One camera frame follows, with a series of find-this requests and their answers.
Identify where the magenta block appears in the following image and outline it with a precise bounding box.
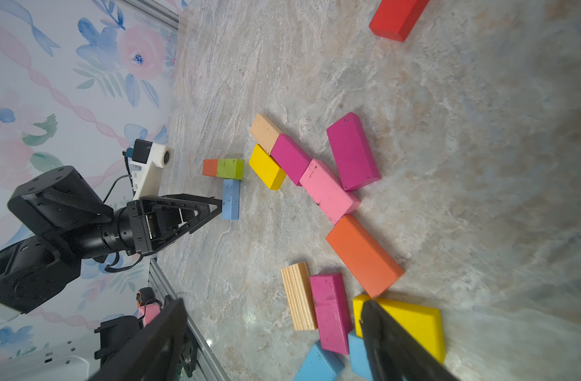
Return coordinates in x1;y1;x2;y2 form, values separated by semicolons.
271;133;312;187
326;112;382;191
310;273;352;355

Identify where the orange block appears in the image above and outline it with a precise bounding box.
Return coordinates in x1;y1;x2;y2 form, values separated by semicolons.
202;159;218;177
326;214;405;298

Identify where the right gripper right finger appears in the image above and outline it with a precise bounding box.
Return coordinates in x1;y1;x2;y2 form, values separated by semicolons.
360;300;457;381

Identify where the magenta block upper right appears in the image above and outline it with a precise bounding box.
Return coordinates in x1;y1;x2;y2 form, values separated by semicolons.
326;112;382;191

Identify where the light blue block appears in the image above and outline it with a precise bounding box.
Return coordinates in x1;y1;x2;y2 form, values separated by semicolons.
221;179;240;221

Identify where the blue block right lower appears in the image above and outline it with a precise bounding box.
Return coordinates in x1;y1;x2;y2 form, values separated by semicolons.
348;330;374;381

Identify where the magenta block lower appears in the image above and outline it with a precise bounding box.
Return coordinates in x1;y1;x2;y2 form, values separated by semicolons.
310;273;352;355

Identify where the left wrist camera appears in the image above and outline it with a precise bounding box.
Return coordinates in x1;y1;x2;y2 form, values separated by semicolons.
128;139;174;200

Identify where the yellow block upper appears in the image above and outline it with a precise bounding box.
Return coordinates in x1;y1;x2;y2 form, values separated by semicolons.
249;144;286;191

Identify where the orange black tape measure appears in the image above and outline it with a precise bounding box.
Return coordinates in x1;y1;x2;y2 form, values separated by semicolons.
136;287;157;307

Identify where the magenta block middle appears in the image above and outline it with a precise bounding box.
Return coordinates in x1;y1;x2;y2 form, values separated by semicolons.
271;133;312;187

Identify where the red block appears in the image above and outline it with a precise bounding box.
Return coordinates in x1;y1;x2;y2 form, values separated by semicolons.
369;0;429;42

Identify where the blue block bottom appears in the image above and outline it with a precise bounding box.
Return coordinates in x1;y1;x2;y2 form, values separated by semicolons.
294;341;344;381

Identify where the yellow block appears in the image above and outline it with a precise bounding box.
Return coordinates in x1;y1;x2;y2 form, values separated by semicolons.
249;144;286;191
348;295;446;364

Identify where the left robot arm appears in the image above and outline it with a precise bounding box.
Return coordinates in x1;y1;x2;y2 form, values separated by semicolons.
0;166;223;314

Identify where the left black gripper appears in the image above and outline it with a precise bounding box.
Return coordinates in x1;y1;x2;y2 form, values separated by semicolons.
126;194;222;257

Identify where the pink alarm clock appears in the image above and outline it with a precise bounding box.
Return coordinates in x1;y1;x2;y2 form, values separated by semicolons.
138;303;161;327

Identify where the yellow block lower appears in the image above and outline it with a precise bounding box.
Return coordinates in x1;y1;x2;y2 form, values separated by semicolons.
348;295;446;364

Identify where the green block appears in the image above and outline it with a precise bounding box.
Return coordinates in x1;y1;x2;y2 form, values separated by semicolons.
217;159;244;180

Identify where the pink block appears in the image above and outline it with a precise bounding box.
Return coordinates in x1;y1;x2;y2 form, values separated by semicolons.
300;159;360;225

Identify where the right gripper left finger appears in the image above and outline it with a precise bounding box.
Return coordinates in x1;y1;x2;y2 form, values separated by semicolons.
90;298;188;381

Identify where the tan block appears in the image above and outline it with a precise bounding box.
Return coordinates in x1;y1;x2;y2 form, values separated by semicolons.
250;113;282;155
281;261;317;331

